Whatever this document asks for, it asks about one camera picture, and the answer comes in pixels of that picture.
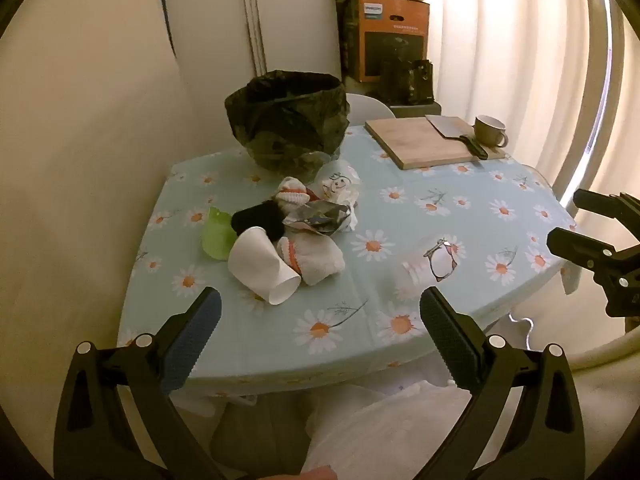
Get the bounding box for small black gift bag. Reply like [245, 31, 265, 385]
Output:
[380, 59, 435, 106]

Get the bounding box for white curtain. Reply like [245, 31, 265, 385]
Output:
[390, 0, 626, 201]

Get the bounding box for orange cardboard box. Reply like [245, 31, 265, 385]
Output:
[337, 0, 431, 83]

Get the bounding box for white cable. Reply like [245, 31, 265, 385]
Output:
[505, 312, 640, 371]

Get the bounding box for cleaver with black handle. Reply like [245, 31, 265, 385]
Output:
[425, 114, 489, 161]

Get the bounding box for large white plastic bag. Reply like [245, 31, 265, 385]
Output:
[300, 380, 501, 480]

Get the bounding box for white chair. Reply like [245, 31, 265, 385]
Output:
[346, 93, 397, 126]

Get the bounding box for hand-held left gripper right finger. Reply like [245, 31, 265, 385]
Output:
[415, 286, 587, 480]

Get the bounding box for green plastic piece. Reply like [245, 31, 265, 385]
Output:
[201, 206, 240, 261]

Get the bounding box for white paper cup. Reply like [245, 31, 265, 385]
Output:
[228, 226, 302, 307]

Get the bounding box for wooden cutting board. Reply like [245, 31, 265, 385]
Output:
[364, 116, 507, 171]

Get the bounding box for beige mug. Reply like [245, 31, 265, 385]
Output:
[473, 115, 509, 149]

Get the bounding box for foil wrapper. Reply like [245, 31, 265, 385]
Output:
[282, 199, 358, 236]

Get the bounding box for white orange striped sock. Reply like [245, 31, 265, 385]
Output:
[276, 177, 310, 211]
[276, 232, 346, 287]

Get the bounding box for bin with black bag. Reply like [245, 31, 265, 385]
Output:
[224, 72, 351, 173]

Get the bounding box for clear cup with smiley drawing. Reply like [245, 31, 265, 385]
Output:
[314, 159, 362, 206]

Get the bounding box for black cloth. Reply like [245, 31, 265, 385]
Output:
[230, 200, 286, 241]

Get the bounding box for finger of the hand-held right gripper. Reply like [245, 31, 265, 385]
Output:
[573, 189, 640, 246]
[546, 227, 640, 275]

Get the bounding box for white wardrobe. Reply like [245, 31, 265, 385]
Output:
[155, 0, 346, 91]

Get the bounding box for grey cabinet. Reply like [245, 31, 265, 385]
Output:
[390, 100, 442, 120]

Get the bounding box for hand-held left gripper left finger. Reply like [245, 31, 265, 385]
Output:
[53, 286, 223, 480]

